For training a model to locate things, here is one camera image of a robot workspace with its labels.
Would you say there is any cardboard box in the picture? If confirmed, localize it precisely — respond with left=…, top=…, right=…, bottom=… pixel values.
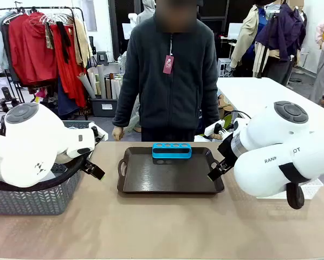
left=217, top=94, right=234, bottom=120

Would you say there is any beige hanging garment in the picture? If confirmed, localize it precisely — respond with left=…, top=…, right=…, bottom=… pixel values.
left=72, top=17, right=94, bottom=68

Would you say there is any grey computer tower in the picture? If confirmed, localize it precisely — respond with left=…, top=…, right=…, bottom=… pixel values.
left=217, top=58, right=234, bottom=78

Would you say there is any maroon hanging tag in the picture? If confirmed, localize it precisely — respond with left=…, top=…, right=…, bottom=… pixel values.
left=163, top=55, right=175, bottom=75

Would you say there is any blue test tube rack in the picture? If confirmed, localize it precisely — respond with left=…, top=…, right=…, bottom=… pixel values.
left=152, top=142, right=193, bottom=160

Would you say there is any grey paper roll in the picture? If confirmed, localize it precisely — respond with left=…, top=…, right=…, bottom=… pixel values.
left=96, top=64, right=107, bottom=100

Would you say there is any black camera tripod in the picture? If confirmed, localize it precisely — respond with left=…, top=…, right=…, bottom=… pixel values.
left=0, top=86, right=20, bottom=112

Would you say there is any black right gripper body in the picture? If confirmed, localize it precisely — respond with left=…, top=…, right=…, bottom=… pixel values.
left=217, top=133, right=237, bottom=164

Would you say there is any red hanging dress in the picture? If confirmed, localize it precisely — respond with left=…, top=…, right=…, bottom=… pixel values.
left=50, top=23, right=87, bottom=108

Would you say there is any grey plastic stool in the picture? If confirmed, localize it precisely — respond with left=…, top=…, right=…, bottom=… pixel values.
left=96, top=51, right=109, bottom=66

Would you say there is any black hanging scarf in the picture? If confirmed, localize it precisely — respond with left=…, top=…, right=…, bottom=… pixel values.
left=56, top=21, right=72, bottom=64

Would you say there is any mannequin in beige coat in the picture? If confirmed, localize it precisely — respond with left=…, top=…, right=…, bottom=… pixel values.
left=230, top=3, right=269, bottom=78

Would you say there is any black clothes rack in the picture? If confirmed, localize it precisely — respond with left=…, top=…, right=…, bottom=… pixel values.
left=0, top=6, right=88, bottom=120

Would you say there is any brown paper roll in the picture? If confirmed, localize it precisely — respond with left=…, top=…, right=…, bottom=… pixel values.
left=105, top=77, right=113, bottom=100

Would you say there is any grey plastic basket with label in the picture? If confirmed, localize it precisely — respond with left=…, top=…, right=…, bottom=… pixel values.
left=61, top=120, right=95, bottom=130

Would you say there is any red hanging jacket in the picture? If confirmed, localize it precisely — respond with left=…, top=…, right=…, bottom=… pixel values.
left=8, top=12, right=59, bottom=86

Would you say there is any person in dark fleece jacket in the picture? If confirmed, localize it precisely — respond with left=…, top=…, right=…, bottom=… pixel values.
left=112, top=0, right=221, bottom=142

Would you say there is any person's right hand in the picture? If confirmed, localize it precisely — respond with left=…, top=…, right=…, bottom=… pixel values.
left=112, top=126, right=125, bottom=141

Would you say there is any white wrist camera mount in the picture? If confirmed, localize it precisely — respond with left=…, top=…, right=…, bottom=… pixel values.
left=88, top=121, right=109, bottom=144
left=204, top=110, right=251, bottom=140

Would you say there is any dark brown plastic tray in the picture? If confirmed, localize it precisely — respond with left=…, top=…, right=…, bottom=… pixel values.
left=117, top=147, right=225, bottom=195

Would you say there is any large grey plastic basket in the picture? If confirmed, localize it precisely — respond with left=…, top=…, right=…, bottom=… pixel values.
left=0, top=161, right=83, bottom=216

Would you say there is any white plastic basket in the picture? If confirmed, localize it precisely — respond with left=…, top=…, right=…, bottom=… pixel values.
left=256, top=178, right=324, bottom=200

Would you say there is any dark grey storage bin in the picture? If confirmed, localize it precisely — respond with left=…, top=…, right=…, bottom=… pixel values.
left=90, top=97, right=119, bottom=118

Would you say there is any mannequin in grey hoodie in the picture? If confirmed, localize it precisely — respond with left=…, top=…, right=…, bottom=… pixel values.
left=136, top=0, right=156, bottom=25

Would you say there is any white table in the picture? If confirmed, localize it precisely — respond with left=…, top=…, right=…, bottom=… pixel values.
left=217, top=77, right=324, bottom=131

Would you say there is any white paper roll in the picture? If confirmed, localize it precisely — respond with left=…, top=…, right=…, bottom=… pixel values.
left=87, top=67, right=102, bottom=96

